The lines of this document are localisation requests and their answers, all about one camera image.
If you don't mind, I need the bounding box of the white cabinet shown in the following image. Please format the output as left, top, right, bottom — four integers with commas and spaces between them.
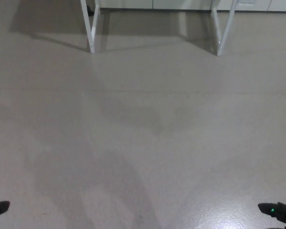
95, 0, 286, 11

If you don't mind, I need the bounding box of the white table leg frame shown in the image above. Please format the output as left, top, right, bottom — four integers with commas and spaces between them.
211, 0, 238, 57
80, 0, 101, 53

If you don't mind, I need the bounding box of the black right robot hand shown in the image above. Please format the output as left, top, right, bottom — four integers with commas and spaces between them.
257, 202, 286, 229

